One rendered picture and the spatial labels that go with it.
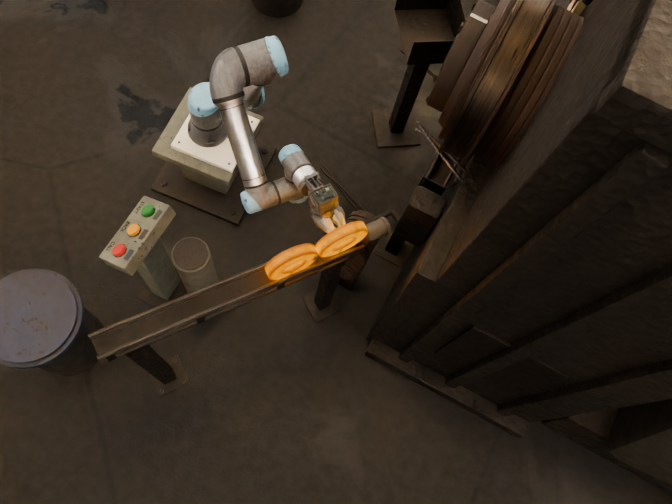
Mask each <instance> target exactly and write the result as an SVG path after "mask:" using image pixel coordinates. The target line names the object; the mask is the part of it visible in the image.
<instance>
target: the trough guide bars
mask: <svg viewBox="0 0 672 504"><path fill-rule="evenodd" d="M363 248H365V246H364V244H362V245H360V246H358V247H355V248H353V249H350V250H348V251H346V252H343V253H341V254H339V255H336V256H334V257H331V258H329V259H327V260H324V261H322V262H319V263H317V264H315V265H312V266H310V267H307V268H305V269H303V270H300V271H298V272H296V273H293V274H291V275H288V276H286V277H284V278H281V279H279V280H276V281H274V282H272V283H269V284H267V285H264V286H262V287H260V288H257V289H255V290H253V291H250V292H248V293H245V294H243V295H241V296H238V297H236V298H233V299H231V300H229V301H226V302H224V303H222V304H219V305H217V306H214V307H212V308H210V309H207V310H205V311H202V312H200V313H198V314H195V315H193V316H190V317H188V318H186V319H183V320H181V321H179V322H176V323H174V324H171V325H169V326H167V327H164V328H162V329H159V330H157V331H155V332H152V333H150V334H147V335H145V336H143V337H140V338H138V339H136V340H133V341H131V342H128V343H126V344H124V345H121V346H119V347H116V348H114V349H112V350H109V351H107V352H104V353H102V354H100V355H97V356H96V357H97V359H98V360H99V362H100V361H103V360H105V359H107V360H108V361H109V362H110V361H113V360H115V359H117V357H116V355H117V354H119V353H122V352H124V351H126V350H129V349H131V348H134V347H136V346H138V345H141V344H143V343H145V342H148V341H150V340H152V339H155V338H157V337H160V336H162V335H164V334H167V333H169V332H171V331H174V330H176V329H178V328H181V327H183V326H186V325H188V324H190V323H193V322H195V321H197V324H200V323H202V322H205V317H207V316H209V315H212V314H214V313H216V312H219V311H221V310H223V309H226V308H228V307H230V306H233V305H235V304H238V303H240V302H242V301H245V300H247V299H249V298H252V297H254V296H256V295H259V294H261V293H264V292H266V291H268V290H271V289H273V288H275V287H277V290H280V289H282V288H284V285H285V283H287V282H290V281H292V280H294V279H297V278H299V277H301V276H304V275H306V274H308V273H311V272H313V271H316V270H318V269H320V268H323V267H325V266H327V265H330V264H332V263H334V262H337V261H339V260H342V259H344V258H346V257H349V256H350V257H349V260H350V259H353V258H355V257H356V255H357V254H358V252H360V251H363ZM268 262H269V261H268ZM268 262H266V263H263V264H261V265H258V266H256V267H253V268H251V269H248V270H246V271H244V272H241V273H239V274H236V275H234V276H231V277H229V278H226V279H224V280H221V281H219V282H216V283H214V284H211V285H209V286H206V287H204V288H201V289H199V290H197V291H193V292H190V293H188V294H186V295H184V296H182V297H179V298H177V299H174V300H172V301H169V302H167V303H164V304H162V305H159V306H157V307H154V308H152V309H150V310H147V311H145V312H142V313H140V314H137V315H135V316H132V317H130V318H127V319H125V320H122V321H120V322H117V323H115V324H112V325H110V326H107V327H105V328H101V329H99V330H96V331H95V332H93V333H90V334H88V336H89V338H90V339H91V340H94V339H96V338H99V337H102V336H104V335H107V334H108V333H111V332H113V331H116V330H118V329H121V328H123V327H126V326H128V325H130V324H133V323H135V322H138V321H140V320H143V319H145V318H148V317H150V316H153V315H155V314H157V313H160V312H162V311H165V310H167V309H170V308H172V307H175V306H177V305H179V304H182V303H184V302H187V301H190V300H192V299H195V298H197V297H199V296H201V295H204V294H206V293H209V292H211V291H214V290H216V289H219V288H221V287H223V286H226V285H228V284H231V283H233V282H236V281H238V280H241V279H243V278H246V277H248V276H250V275H253V274H255V273H258V272H260V271H263V270H265V266H266V264H267V263H268Z"/></svg>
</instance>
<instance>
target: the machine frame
mask: <svg viewBox="0 0 672 504"><path fill-rule="evenodd" d="M579 16H581V17H583V18H584V20H583V24H582V27H581V30H580V32H579V35H578V37H577V39H576V41H575V43H574V46H573V48H572V50H571V52H570V54H569V56H568V58H567V60H566V62H565V64H564V65H563V67H562V69H561V71H560V73H559V75H558V77H557V78H556V80H555V82H554V84H553V86H552V87H551V89H550V91H549V93H548V94H547V96H546V98H545V100H544V101H543V103H542V105H541V106H540V108H539V110H538V111H537V113H536V115H535V116H534V118H533V119H532V121H531V123H530V124H529V126H528V127H527V129H526V131H525V132H524V134H523V135H522V137H521V138H520V140H519V141H518V143H517V144H516V146H515V147H514V148H513V150H512V151H511V153H510V154H509V155H508V156H507V158H506V159H505V160H504V161H503V162H502V164H501V165H499V166H498V167H496V166H494V164H490V163H488V162H487V161H484V160H482V159H481V158H478V157H476V156H475V155H474V154H472V155H471V156H470V158H469V159H468V161H467V162H466V163H465V165H466V167H465V168H466V169H467V171H466V172H464V171H463V173H462V175H461V178H462V179H463V180H462V181H461V182H460V181H458V183H457V184H454V186H453V187H451V186H449V185H447V187H446V189H445V191H444V192H443V194H442V197H444V198H445V199H447V204H446V205H445V207H444V209H443V211H442V216H441V218H440V219H439V220H438V221H437V222H436V224H435V225H434V227H433V228H432V229H431V231H430V234H429V235H428V237H426V238H425V240H424V241H423V243H422V244H421V245H420V246H419V247H418V246H415V245H414V247H413V249H412V250H411V252H410V254H409V256H408V258H407V260H406V262H405V264H404V266H403V268H402V270H401V272H400V274H399V276H398V278H397V280H396V282H395V284H394V286H393V288H392V290H391V291H390V293H389V295H388V297H387V299H386V301H385V303H384V305H383V307H382V309H381V311H380V313H379V315H378V317H377V319H376V321H375V323H374V325H373V327H372V329H371V331H370V332H369V334H368V336H367V340H369V341H371V342H370V344H369V346H368V347H367V349H366V351H365V355H366V356H368V357H370V358H372V359H373V360H375V361H377V362H379V363H381V364H383V365H384V366H386V367H388V368H390V369H392V370H394V371H395V372H397V373H399V374H401V375H403V376H405V377H407V378H408V379H410V380H412V381H414V382H416V383H418V384H419V385H421V386H423V387H425V388H427V389H429V390H430V391H432V392H434V393H436V394H438V395H440V396H441V397H443V398H445V399H447V400H449V401H451V402H452V403H454V404H456V405H458V406H460V407H462V408H464V409H465V410H467V411H469V412H471V413H473V414H475V415H476V416H478V417H480V418H482V419H484V420H486V421H487V422H489V423H491V424H493V425H495V426H497V427H498V428H500V429H502V430H504V431H506V432H508V433H510V434H511V435H513V436H515V437H517V438H519V437H524V436H525V434H526V432H527V429H528V426H529V424H530V423H531V422H537V421H543V420H549V419H555V418H561V417H567V416H573V415H579V414H585V413H591V412H597V411H603V410H610V409H616V408H622V407H628V406H634V405H640V404H646V403H652V402H658V401H662V400H668V399H672V0H593V1H592V2H591V3H590V4H589V5H588V6H587V5H586V6H585V8H584V9H583V11H582V12H581V14H580V15H579Z"/></svg>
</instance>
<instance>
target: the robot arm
mask: <svg viewBox="0 0 672 504"><path fill-rule="evenodd" d="M288 71H289V67H288V62H287V58H286V54H285V51H284V49H283V46H282V44H281V42H280V40H279V39H278V38H277V37H276V36H270V37H267V36H266V37H265V38H262V39H259V40H255V41H252V42H248V43H245V44H242V45H238V46H235V47H230V48H227V49H225V50H223V51H222V52H221V53H220V54H219V55H218V56H217V58H216V59H215V61H214V63H213V65H212V68H211V72H210V79H209V82H203V83H199V84H197V85H196V86H194V87H193V88H192V89H191V91H190V93H189V96H188V107H189V110H190V117H191V118H190V120H189V122H188V134H189V137H190V138H191V140H192V141H193V142H194V143H195V144H197V145H199V146H201V147H207V148H210V147H215V146H218V145H220V144H221V143H223V142H224V141H225V139H226V138H227V136H228V139H229V142H230V145H231V148H232V151H233V154H234V157H235V160H236V163H237V166H238V169H239V172H240V175H241V178H242V181H243V184H244V188H245V191H244V192H241V194H240V197H241V201H242V204H243V206H244V209H245V210H246V212H247V213H249V214H253V213H256V212H259V211H263V210H264V209H267V208H270V207H272V206H275V205H278V204H281V203H284V202H286V201H290V202H291V203H294V204H295V203H298V204H299V203H302V202H304V201H305V200H306V199H307V198H309V206H310V207H311V210H310V212H311V213H313V215H312V219H313V220H314V222H315V224H316V226H317V227H319V228H320V229H321V230H323V231H324V232H326V233H329V232H331V231H333V230H334V229H336V227H334V226H333V222H334V224H336V225H337V226H338V227H340V226H342V225H345V224H346V221H345V213H344V210H343V209H342V207H340V206H339V202H338V194H337V193H336V191H335V190H334V189H333V187H332V186H331V184H330V183H329V184H327V185H324V184H323V182H322V180H321V179H320V176H319V172H318V171H317V172H316V170H315V169H314V167H313V166H312V164H311V163H310V161H309V160H308V158H307V157H306V155H305V154H304V152H303V151H302V150H301V149H300V147H299V146H298V145H296V144H289V145H287V146H285V147H283V148H282V149H281V151H280V152H279V156H278V157H279V160H280V162H281V164H282V165H283V167H284V176H285V177H283V178H280V179H277V180H275V181H271V182H269V183H268V180H267V177H266V174H265V170H264V167H263V164H262V161H261V157H260V154H259V151H258V148H257V144H256V141H255V138H254V135H253V131H252V128H251V125H250V122H249V119H248V115H247V112H246V111H247V110H250V109H255V108H257V107H259V106H261V105H262V104H263V103H264V100H265V97H264V96H265V93H264V88H263V86H266V85H268V84H270V83H271V82H272V81H273V80H274V78H277V77H282V76H283V75H286V74H287V73H288ZM326 186H328V187H326ZM324 187H325V188H324ZM334 192H335V193H334ZM332 216H333V218H332Z"/></svg>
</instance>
